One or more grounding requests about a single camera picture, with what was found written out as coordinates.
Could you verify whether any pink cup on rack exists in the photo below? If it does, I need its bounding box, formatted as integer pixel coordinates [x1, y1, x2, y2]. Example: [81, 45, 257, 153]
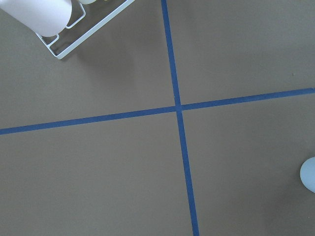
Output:
[0, 0, 72, 37]

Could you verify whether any white rack with cups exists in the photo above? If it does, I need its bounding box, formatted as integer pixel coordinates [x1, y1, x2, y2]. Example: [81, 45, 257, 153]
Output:
[37, 0, 133, 60]

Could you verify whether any pale green cup on rack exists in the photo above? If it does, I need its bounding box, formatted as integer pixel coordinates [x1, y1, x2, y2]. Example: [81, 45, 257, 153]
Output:
[78, 0, 96, 4]

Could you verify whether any light blue cup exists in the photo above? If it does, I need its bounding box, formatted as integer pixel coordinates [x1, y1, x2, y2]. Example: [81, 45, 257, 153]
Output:
[300, 157, 315, 193]

